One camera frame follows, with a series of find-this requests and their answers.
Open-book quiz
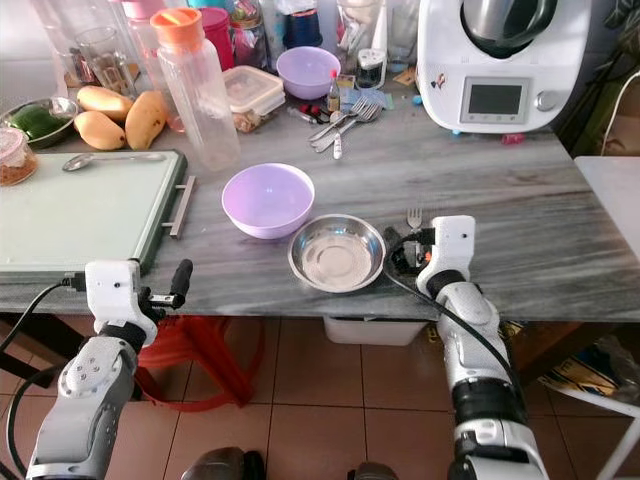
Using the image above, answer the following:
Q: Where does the yellow printed box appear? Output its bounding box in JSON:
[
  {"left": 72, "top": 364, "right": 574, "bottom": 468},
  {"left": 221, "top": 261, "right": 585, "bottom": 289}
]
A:
[{"left": 540, "top": 345, "right": 601, "bottom": 396}]

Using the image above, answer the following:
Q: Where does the clear drinking glass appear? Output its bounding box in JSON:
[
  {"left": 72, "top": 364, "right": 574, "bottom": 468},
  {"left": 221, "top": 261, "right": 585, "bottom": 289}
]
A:
[{"left": 75, "top": 27, "right": 136, "bottom": 96}]

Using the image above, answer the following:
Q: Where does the large purple plastic bowl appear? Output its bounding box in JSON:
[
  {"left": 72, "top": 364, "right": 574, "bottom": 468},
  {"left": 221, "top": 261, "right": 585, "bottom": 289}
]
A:
[{"left": 222, "top": 163, "right": 316, "bottom": 240}]

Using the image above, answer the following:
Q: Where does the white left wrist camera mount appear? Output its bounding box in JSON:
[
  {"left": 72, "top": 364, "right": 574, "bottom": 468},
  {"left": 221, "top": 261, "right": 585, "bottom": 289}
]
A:
[{"left": 85, "top": 260, "right": 158, "bottom": 326}]

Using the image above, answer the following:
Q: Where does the glass jar with food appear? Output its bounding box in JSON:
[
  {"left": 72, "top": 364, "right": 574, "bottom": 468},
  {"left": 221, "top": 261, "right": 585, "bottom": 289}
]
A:
[{"left": 0, "top": 127, "right": 39, "bottom": 187}]

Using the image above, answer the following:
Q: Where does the dark blue cup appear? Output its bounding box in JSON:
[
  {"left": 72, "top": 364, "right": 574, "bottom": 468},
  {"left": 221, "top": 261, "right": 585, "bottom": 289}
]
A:
[{"left": 282, "top": 8, "right": 324, "bottom": 51}]

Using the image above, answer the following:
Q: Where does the small purple bowl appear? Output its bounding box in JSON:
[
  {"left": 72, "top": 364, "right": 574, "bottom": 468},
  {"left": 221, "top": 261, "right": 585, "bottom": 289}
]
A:
[{"left": 276, "top": 47, "right": 343, "bottom": 101}]

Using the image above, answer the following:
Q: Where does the yellow mango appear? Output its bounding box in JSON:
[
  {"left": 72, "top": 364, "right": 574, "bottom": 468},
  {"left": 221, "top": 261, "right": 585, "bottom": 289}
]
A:
[
  {"left": 125, "top": 91, "right": 169, "bottom": 151},
  {"left": 76, "top": 86, "right": 136, "bottom": 121},
  {"left": 72, "top": 110, "right": 129, "bottom": 151}
]

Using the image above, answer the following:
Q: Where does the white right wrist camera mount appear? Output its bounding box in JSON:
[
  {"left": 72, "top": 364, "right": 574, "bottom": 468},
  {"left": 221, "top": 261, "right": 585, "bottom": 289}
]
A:
[{"left": 417, "top": 215, "right": 477, "bottom": 291}]

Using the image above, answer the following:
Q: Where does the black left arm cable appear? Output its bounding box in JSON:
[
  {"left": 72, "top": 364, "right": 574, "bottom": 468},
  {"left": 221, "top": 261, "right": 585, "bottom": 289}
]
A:
[{"left": 0, "top": 280, "right": 89, "bottom": 480}]

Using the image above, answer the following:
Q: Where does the steel plate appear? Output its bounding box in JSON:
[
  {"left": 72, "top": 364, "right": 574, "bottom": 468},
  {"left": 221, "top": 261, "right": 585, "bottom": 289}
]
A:
[{"left": 5, "top": 97, "right": 79, "bottom": 149}]

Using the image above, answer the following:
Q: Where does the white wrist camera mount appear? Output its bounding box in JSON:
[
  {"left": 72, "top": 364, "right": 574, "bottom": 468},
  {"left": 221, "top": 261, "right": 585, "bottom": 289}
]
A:
[
  {"left": 417, "top": 215, "right": 477, "bottom": 291},
  {"left": 85, "top": 260, "right": 158, "bottom": 326}
]

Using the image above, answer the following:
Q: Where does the clear bottle pink cap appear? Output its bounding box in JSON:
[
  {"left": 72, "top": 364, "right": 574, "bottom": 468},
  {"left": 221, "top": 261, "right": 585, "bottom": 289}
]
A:
[{"left": 125, "top": 0, "right": 181, "bottom": 131}]

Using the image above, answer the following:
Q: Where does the white kitchen machine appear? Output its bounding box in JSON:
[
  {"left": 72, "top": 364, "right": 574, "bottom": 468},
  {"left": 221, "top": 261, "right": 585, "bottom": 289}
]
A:
[{"left": 416, "top": 0, "right": 593, "bottom": 136}]

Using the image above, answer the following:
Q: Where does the small sauce bottle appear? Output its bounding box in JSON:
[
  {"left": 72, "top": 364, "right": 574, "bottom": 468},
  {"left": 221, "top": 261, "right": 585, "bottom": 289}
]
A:
[{"left": 326, "top": 70, "right": 343, "bottom": 113}]

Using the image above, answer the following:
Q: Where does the white green-rimmed tray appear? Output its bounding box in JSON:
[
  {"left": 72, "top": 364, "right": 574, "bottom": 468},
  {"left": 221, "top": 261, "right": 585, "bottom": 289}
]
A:
[{"left": 0, "top": 150, "right": 197, "bottom": 276}]

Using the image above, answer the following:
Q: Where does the metal spoon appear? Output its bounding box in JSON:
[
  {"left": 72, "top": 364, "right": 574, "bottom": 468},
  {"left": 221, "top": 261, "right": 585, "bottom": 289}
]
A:
[{"left": 62, "top": 152, "right": 161, "bottom": 173}]

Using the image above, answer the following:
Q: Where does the stainless steel bowl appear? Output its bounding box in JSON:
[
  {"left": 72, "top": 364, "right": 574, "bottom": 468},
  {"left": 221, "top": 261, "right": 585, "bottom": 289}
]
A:
[{"left": 288, "top": 214, "right": 387, "bottom": 294}]

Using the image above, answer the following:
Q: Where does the green mango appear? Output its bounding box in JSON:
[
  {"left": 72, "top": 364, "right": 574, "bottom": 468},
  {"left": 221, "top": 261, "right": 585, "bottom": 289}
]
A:
[{"left": 12, "top": 105, "right": 71, "bottom": 141}]

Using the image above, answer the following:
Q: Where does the dark right robot foot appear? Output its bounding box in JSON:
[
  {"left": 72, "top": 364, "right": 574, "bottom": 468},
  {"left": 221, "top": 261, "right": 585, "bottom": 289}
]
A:
[{"left": 348, "top": 462, "right": 401, "bottom": 480}]

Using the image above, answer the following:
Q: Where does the clear plastic food container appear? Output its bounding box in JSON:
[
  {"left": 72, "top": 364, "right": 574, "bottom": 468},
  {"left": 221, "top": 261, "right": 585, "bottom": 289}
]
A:
[{"left": 225, "top": 66, "right": 286, "bottom": 133}]

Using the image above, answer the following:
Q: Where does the red plastic stool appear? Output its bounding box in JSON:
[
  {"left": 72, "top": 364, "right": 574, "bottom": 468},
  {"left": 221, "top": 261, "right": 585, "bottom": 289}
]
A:
[{"left": 135, "top": 315, "right": 266, "bottom": 413}]

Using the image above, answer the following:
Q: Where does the clear bottle orange cap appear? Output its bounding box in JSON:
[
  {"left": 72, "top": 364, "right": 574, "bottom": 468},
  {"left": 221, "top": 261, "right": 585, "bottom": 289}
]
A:
[{"left": 150, "top": 8, "right": 243, "bottom": 173}]

